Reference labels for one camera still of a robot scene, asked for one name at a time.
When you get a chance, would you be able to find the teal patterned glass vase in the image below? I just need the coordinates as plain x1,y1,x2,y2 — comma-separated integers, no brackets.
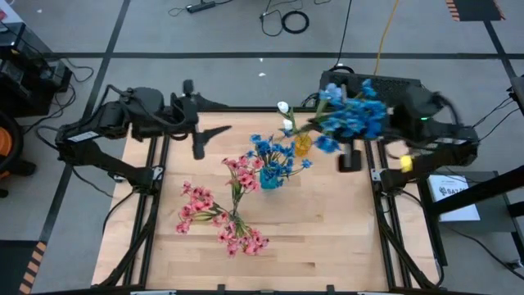
260,167,283,191

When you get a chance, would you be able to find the dark grey side table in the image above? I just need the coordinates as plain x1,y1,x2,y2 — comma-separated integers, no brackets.
417,170,524,263

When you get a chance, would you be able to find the white paper with logo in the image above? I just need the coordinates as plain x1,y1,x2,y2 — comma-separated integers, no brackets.
427,174,481,223

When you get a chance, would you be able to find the black mat with orange stripes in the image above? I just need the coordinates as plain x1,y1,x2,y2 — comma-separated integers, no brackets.
0,240,48,295
445,0,506,22

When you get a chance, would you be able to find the black electronics cart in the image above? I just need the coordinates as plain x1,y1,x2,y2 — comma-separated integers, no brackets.
0,22,74,119

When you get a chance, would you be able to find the black metal rig frame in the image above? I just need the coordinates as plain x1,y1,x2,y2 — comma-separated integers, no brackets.
96,92,445,293

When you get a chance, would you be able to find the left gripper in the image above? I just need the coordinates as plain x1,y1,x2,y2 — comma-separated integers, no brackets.
169,79,233,161

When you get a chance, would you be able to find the black computer tower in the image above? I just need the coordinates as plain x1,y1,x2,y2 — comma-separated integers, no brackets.
318,70,427,133

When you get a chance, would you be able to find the long yellow cable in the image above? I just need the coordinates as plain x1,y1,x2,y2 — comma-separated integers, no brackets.
373,0,400,76

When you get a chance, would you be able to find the long black power cable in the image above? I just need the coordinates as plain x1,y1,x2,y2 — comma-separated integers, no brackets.
327,0,354,73

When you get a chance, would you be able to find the black metal bar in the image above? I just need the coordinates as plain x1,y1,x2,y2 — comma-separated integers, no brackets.
429,165,524,217

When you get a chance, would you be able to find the coiled black cable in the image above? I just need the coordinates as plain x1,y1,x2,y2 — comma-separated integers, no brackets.
281,10,310,35

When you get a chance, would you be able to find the small amber glass vase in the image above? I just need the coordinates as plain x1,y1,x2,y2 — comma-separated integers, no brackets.
293,134,314,157

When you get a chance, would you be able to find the black and orange machine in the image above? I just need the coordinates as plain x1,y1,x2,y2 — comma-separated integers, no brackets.
0,108,37,198

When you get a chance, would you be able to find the black power strip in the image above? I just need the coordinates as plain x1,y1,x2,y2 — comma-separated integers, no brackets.
186,0,217,14

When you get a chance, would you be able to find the loose black cable with plug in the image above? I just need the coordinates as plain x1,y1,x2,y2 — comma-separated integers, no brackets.
258,0,305,38

